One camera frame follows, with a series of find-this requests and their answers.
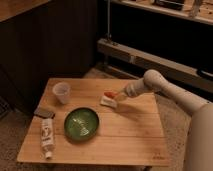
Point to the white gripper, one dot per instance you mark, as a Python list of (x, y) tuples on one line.
[(132, 89)]

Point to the orange red pepper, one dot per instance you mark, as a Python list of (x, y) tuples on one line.
[(109, 94)]

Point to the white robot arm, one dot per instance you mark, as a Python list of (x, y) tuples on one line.
[(199, 147)]

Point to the dark rectangular sponge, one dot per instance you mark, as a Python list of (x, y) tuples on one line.
[(44, 113)]

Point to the wooden table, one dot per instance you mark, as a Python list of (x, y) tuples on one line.
[(131, 134)]

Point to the green round plate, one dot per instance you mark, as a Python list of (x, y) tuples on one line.
[(81, 124)]

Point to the translucent plastic cup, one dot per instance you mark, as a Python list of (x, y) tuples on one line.
[(62, 92)]

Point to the white tube with label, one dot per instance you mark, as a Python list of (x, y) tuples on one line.
[(47, 138)]

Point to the grey metal shelf beam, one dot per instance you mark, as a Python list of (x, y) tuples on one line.
[(145, 60)]

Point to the metal vertical pole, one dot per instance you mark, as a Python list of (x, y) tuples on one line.
[(108, 20)]

